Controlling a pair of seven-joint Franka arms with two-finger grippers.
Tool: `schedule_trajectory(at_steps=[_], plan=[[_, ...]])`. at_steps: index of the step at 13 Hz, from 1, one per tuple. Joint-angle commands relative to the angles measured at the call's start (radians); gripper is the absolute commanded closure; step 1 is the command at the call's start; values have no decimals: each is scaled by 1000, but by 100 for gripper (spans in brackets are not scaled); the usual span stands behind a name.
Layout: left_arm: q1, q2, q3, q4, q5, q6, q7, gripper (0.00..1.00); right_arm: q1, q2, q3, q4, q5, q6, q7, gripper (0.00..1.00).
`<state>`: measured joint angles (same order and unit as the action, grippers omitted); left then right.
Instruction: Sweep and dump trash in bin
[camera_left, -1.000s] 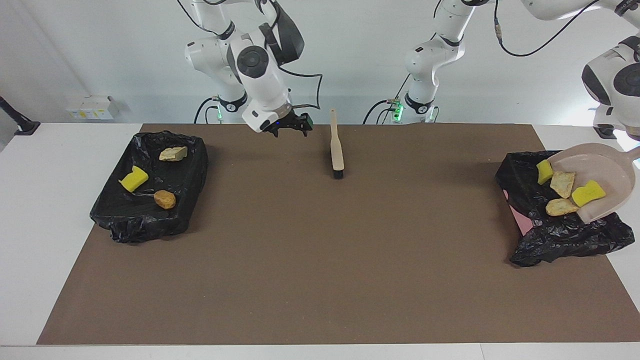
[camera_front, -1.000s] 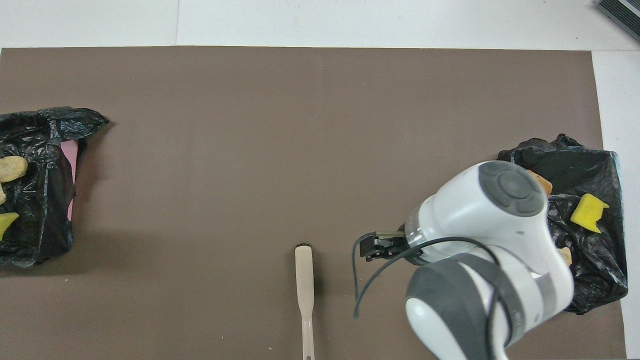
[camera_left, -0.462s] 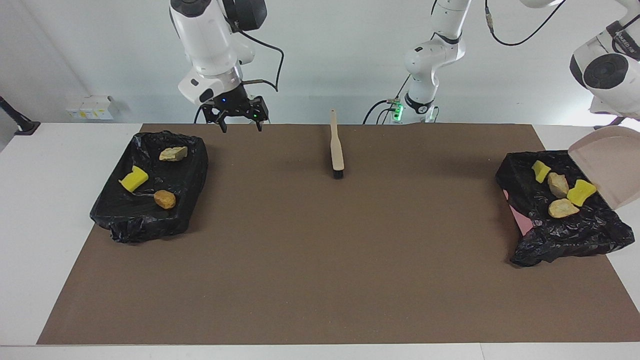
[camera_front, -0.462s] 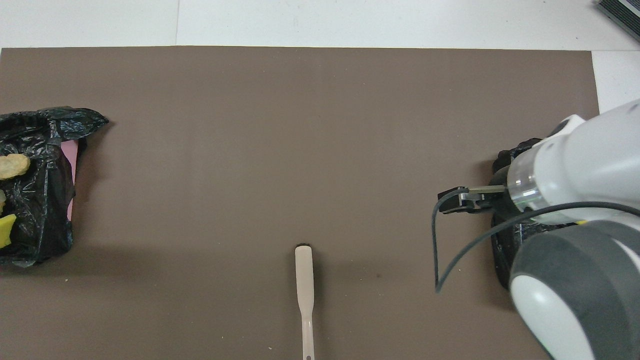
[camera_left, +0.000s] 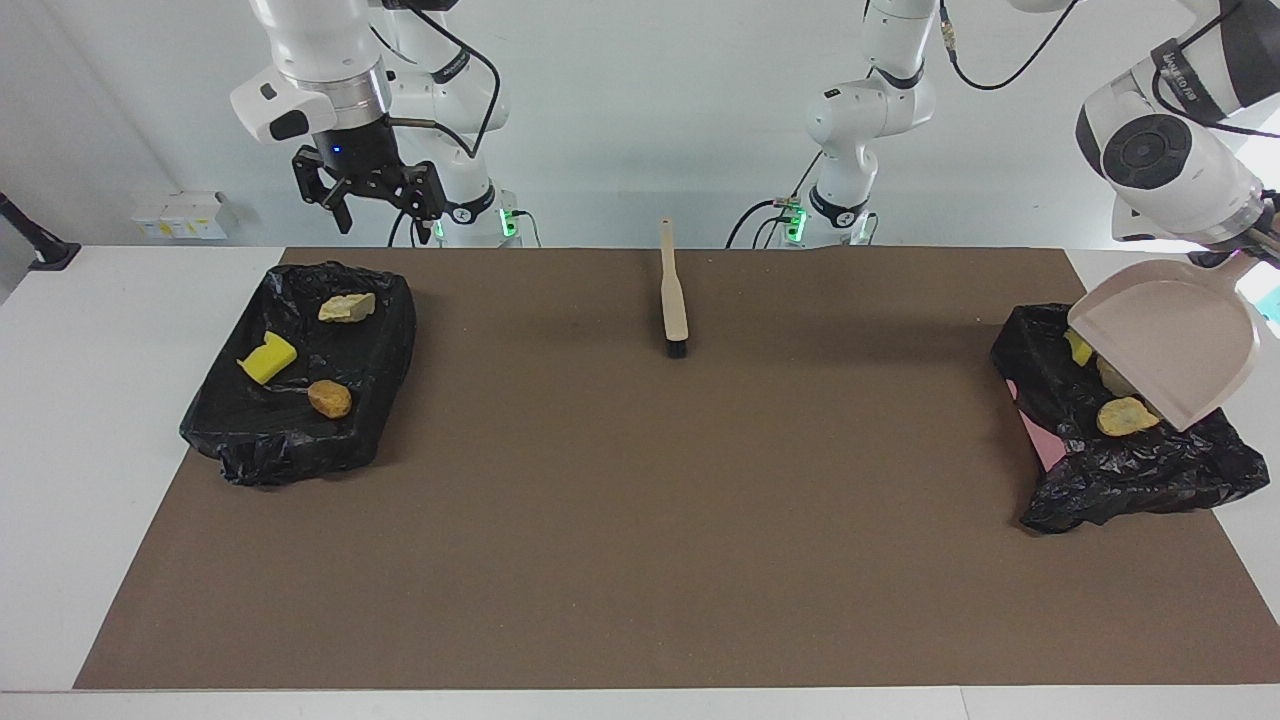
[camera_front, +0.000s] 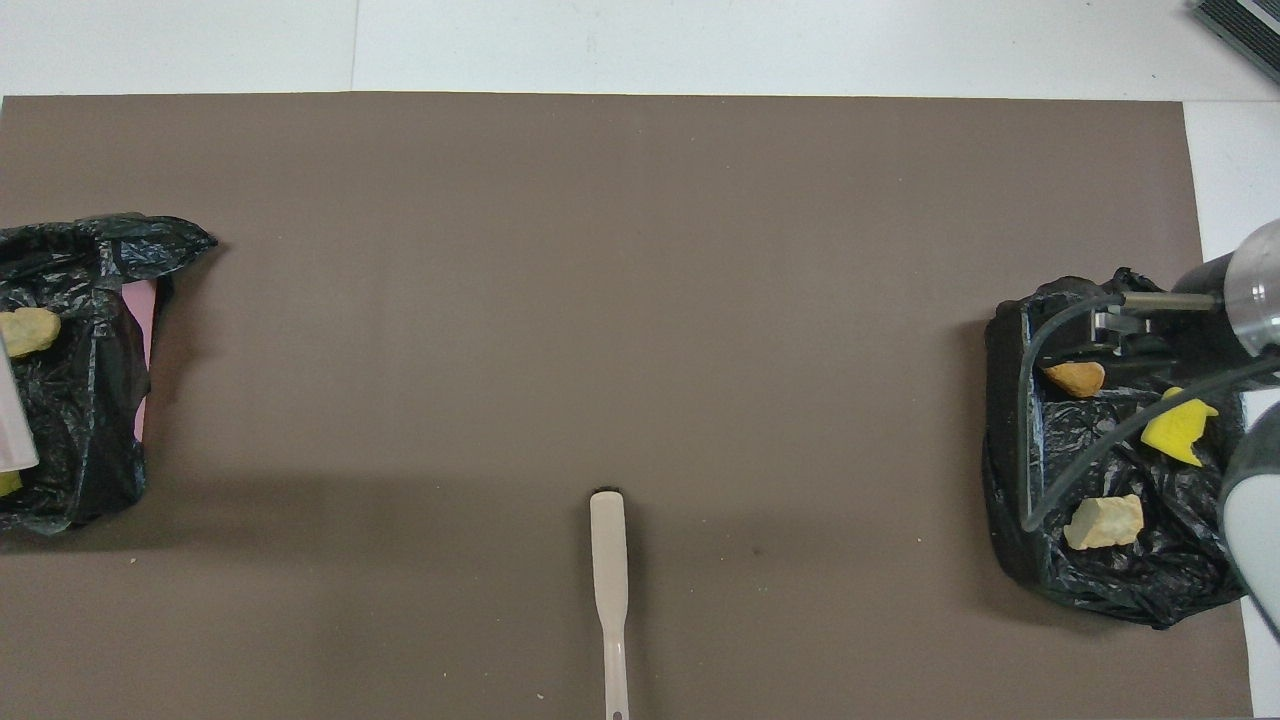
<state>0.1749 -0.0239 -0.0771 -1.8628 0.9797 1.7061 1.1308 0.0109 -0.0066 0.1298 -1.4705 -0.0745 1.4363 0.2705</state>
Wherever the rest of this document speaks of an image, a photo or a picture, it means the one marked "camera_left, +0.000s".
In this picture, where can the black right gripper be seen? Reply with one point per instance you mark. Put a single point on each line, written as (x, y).
(355, 160)

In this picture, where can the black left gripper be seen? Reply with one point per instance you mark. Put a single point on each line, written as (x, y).
(1265, 235)

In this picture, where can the sliced golden bread piece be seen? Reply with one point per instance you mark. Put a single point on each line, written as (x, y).
(347, 307)

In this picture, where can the beige plastic dustpan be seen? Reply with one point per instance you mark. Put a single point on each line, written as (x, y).
(1170, 340)

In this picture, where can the notched yellow sponge piece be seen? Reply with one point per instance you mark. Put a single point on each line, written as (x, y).
(268, 358)

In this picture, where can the blocky pale bread chunk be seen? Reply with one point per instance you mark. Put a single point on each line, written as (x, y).
(1113, 377)

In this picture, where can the brown fried bread roll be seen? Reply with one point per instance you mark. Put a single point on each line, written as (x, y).
(330, 399)

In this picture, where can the pale bread piece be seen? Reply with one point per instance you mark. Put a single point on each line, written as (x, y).
(1127, 416)

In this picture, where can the beige brush with black bristles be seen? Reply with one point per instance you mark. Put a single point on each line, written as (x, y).
(674, 300)

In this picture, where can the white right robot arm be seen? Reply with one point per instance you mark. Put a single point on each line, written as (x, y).
(320, 60)

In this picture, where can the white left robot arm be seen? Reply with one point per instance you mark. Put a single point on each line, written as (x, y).
(1170, 160)

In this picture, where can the black bag lined pink bin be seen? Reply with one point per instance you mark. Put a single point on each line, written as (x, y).
(1130, 470)

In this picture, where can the black stand foot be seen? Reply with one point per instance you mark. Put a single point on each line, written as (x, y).
(1210, 259)
(50, 252)

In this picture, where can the teal plastic object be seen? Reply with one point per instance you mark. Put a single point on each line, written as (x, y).
(1273, 303)

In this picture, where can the brown table mat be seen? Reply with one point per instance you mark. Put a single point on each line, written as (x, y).
(600, 550)

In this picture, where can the white wall boxes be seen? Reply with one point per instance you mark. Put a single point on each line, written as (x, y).
(180, 215)

